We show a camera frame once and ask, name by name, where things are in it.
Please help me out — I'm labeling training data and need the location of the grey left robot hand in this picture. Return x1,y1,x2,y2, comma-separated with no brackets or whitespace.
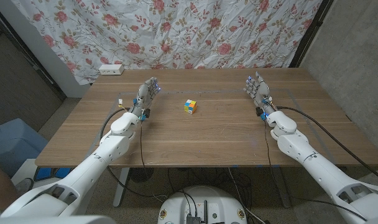
128,77,162,121

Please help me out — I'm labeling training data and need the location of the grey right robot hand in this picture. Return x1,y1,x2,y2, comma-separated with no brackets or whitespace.
243,71,279,118

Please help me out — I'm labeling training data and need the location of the multicolour Rubik's cube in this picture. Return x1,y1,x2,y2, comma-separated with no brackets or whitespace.
183,99,198,115

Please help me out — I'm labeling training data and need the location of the white power strip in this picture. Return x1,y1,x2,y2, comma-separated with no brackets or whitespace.
98,63,125,76

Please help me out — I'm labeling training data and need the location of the floral backdrop cloth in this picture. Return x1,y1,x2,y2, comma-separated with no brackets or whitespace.
11,0,323,85

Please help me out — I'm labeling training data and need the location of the black backdrop stand pole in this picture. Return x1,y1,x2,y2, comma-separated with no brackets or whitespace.
288,0,334,68

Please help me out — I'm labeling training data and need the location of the black round floor base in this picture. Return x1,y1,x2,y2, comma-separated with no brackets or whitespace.
129,167,155,184

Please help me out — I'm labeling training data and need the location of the white table leg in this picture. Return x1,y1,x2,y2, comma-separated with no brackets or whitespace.
113,167,131,208

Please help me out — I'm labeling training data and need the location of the grey table leg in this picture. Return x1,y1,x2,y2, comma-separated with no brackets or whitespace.
271,166,292,208

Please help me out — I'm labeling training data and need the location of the blue plastic pad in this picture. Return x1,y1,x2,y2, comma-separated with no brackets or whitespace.
33,167,72,182

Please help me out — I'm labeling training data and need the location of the white robot torso base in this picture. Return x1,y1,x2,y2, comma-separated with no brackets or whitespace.
157,185,248,224

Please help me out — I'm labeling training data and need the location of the blue-grey box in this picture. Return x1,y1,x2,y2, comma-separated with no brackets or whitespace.
0,118,49,178

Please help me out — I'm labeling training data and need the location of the white floor platform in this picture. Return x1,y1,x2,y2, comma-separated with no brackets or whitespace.
10,157,40,187

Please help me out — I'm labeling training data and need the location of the grey sneaker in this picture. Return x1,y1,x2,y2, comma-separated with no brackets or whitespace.
14,177,34,196

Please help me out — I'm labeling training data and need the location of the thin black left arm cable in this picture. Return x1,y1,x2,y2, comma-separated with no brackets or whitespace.
139,119,165,200

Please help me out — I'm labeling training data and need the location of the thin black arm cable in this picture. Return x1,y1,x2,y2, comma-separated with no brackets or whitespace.
139,119,165,200
263,119,369,222

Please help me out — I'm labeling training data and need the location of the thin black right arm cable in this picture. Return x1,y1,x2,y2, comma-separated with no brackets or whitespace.
263,119,369,222

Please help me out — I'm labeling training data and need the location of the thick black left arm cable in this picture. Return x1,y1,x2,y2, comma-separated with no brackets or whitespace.
99,107,168,199

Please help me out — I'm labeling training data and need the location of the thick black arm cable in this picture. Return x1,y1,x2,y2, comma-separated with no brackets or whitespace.
99,107,168,199
277,106,378,185

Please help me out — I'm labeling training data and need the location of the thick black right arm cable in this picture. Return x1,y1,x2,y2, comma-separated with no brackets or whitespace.
277,106,378,185

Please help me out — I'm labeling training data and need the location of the white floor cable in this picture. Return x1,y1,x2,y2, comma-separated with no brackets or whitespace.
228,167,267,224

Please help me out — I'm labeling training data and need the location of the black door frame strip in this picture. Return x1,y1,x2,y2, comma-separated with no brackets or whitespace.
0,7,67,102

